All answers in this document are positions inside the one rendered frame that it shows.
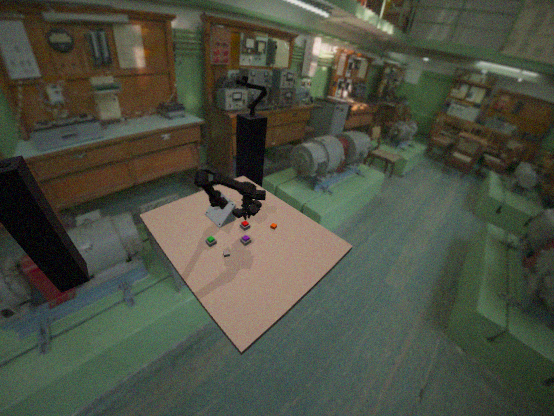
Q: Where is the green button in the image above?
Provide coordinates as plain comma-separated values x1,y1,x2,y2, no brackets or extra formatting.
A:
205,236,217,247

